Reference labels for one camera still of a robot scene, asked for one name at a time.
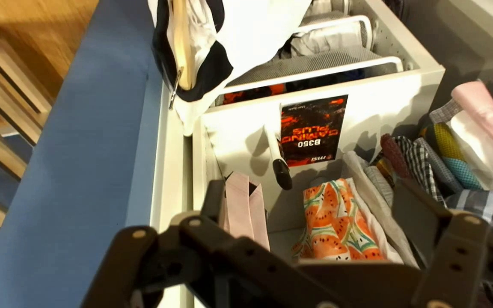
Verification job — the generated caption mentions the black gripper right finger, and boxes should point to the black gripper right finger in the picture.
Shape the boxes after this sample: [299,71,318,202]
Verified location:
[389,177,493,308]

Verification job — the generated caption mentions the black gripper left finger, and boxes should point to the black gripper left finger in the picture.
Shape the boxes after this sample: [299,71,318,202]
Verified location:
[80,178,345,308]

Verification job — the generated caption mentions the wooden clothes hanger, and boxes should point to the wooden clothes hanger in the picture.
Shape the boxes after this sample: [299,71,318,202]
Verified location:
[170,0,199,93]

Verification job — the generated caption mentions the white shirt with black trim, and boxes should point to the white shirt with black trim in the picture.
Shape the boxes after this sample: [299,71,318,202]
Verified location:
[145,0,316,137]

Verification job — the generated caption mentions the dark plaid shirt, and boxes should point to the dark plaid shirt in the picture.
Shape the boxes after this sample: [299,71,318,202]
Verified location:
[395,134,448,209]

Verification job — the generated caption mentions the orange floral shirt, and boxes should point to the orange floral shirt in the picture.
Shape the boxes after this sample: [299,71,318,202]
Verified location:
[295,177,386,266]

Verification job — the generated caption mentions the dark red shirt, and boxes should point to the dark red shirt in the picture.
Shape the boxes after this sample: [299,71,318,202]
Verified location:
[378,132,413,180]

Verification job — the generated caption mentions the large pink shirt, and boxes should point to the large pink shirt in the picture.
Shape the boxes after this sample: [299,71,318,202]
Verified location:
[448,79,493,168]

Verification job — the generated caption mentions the grey checked garment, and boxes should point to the grey checked garment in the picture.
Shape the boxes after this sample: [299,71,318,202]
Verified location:
[443,187,493,231]

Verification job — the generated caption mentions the narrow pale pink garment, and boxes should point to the narrow pale pink garment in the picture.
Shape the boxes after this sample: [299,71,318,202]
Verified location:
[217,170,271,252]

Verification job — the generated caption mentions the teal and yellow garment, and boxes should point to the teal and yellow garment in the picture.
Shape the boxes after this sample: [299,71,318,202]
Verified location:
[429,122,489,194]

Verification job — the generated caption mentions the white and black deodorant stick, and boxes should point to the white and black deodorant stick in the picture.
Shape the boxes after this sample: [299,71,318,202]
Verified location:
[261,125,295,192]

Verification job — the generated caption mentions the white drawer unit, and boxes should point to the white drawer unit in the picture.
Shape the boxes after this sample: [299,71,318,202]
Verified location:
[189,0,448,271]

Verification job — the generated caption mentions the red and black booklet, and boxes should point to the red and black booklet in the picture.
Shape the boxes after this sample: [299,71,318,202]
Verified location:
[278,95,350,170]

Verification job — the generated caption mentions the grey folded clothes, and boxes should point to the grey folded clothes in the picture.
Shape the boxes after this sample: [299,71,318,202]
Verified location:
[237,26,403,89]

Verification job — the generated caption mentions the wooden ladder frame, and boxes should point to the wooden ladder frame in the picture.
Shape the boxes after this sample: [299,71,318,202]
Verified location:
[0,23,54,231]

